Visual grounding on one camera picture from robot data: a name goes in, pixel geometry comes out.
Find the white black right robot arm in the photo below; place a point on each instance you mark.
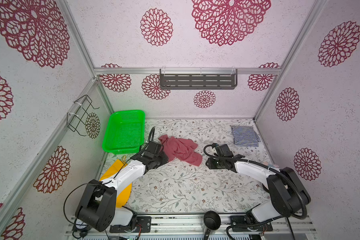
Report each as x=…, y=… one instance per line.
x=288, y=196

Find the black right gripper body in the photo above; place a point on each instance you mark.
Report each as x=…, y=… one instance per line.
x=215, y=163

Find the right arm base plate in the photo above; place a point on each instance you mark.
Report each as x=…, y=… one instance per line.
x=237, y=221

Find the plush doll toy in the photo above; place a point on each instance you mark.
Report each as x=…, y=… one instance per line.
x=270, y=165

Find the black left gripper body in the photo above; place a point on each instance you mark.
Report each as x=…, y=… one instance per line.
x=160, y=159

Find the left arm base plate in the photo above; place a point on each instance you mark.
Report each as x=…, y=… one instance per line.
x=139, y=225

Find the black wire wall rack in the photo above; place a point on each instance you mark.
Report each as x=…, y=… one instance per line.
x=84, y=121

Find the grey wall shelf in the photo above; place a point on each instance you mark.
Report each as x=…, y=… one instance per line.
x=197, y=81

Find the blue white striped tank top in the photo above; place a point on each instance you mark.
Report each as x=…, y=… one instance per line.
x=245, y=136

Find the round pressure gauge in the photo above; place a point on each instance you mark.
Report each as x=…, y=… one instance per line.
x=80, y=229

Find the yellow hat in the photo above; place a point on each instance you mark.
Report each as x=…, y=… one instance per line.
x=123, y=191

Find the green plastic basket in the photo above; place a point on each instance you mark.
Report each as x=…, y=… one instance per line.
x=125, y=132

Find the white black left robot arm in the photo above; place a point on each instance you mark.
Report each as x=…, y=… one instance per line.
x=98, y=205

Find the maroon tank top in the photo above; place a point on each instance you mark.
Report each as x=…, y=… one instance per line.
x=182, y=149

